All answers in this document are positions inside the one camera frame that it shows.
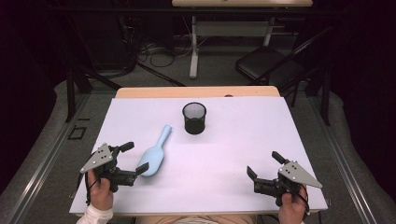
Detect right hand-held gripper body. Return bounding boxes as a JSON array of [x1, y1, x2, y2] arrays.
[[253, 160, 323, 208]]

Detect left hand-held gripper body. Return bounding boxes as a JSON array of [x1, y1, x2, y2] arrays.
[[79, 143, 138, 193]]

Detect black mesh cup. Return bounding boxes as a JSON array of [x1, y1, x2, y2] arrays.
[[181, 102, 207, 135]]

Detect person's left hand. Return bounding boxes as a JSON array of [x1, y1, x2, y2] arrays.
[[87, 170, 115, 211]]

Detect person's right hand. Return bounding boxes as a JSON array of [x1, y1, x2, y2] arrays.
[[277, 185, 309, 224]]

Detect black chair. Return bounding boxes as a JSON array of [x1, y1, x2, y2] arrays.
[[235, 46, 307, 94]]

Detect black equipment case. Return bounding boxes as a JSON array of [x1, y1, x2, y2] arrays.
[[74, 13, 138, 71]]

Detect dark curtain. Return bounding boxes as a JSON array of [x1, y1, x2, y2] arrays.
[[0, 0, 64, 195], [330, 0, 396, 202]]

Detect white table leg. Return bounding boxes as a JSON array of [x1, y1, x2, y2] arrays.
[[172, 0, 313, 79]]

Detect right hand-held gripper cable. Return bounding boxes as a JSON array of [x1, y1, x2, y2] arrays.
[[298, 185, 311, 217]]

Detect hand-held gripper cable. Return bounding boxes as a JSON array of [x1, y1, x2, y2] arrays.
[[76, 172, 95, 207], [298, 185, 311, 217]]

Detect black floor socket frame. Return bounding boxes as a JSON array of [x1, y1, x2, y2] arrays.
[[67, 124, 88, 141]]

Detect left hand-held gripper cable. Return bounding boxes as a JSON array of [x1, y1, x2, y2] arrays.
[[76, 172, 95, 207]]

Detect grey metal floor rail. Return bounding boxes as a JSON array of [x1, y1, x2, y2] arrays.
[[0, 92, 92, 224], [307, 96, 379, 224]]

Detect loose floor cables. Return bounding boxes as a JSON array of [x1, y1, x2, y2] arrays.
[[136, 38, 194, 68]]

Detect black horizontal frame bar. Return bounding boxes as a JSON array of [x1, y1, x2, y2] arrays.
[[46, 7, 347, 16]]

